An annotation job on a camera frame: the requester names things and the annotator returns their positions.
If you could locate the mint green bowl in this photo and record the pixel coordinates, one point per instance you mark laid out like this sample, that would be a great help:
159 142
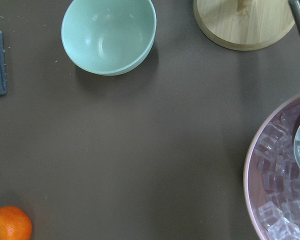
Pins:
108 37

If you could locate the pink bowl of ice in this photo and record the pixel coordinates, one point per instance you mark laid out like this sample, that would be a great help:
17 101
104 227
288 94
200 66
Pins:
271 176

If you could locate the wooden cup stand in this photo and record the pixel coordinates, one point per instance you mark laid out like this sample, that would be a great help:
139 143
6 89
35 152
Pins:
243 25

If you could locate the orange mandarin fruit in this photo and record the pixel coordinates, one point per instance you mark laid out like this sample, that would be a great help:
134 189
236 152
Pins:
14 224

